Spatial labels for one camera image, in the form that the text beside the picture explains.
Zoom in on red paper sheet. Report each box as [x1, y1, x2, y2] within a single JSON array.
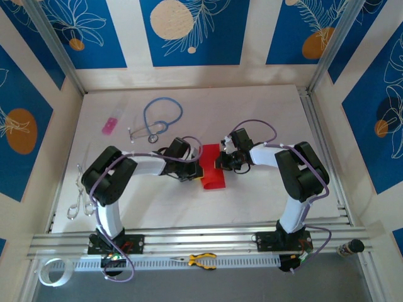
[[200, 143, 227, 191]]

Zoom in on blue stethoscope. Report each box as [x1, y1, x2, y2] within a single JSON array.
[[127, 96, 184, 145]]

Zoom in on small pink clear bottle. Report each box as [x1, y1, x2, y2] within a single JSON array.
[[101, 105, 124, 137]]

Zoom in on yellow black pliers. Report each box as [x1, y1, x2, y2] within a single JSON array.
[[169, 252, 218, 271]]

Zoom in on right black control box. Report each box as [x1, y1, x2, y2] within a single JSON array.
[[278, 251, 313, 274]]

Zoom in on black control box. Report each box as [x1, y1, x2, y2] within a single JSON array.
[[99, 253, 129, 278], [278, 251, 313, 274]]

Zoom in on left black control box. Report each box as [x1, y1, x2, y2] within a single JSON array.
[[99, 253, 129, 278]]

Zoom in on silver metal scissors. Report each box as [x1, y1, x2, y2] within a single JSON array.
[[65, 162, 96, 220]]

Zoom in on small bottle with black cap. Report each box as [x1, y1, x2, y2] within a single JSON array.
[[337, 238, 365, 257]]

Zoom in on clear tape roll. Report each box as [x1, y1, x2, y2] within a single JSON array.
[[38, 257, 74, 288]]

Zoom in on aluminium frame rail with arm bases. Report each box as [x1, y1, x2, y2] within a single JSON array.
[[26, 220, 378, 262]]

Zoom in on aluminium side rail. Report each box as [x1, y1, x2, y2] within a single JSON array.
[[297, 86, 353, 226]]

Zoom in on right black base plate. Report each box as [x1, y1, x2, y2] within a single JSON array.
[[255, 231, 313, 252]]

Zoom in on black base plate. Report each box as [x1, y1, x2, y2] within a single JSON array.
[[255, 231, 313, 252], [87, 234, 145, 255]]

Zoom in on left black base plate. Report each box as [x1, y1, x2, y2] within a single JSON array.
[[87, 234, 145, 255]]

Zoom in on grey slotted cable duct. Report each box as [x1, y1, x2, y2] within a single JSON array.
[[50, 254, 281, 272]]

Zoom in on right aluminium corner post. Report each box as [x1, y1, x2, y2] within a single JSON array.
[[307, 0, 361, 92]]

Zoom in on aluminium corner post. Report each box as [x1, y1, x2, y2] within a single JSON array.
[[23, 0, 88, 95], [307, 0, 361, 92]]

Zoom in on left aluminium corner post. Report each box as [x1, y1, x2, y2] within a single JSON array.
[[23, 0, 88, 95]]

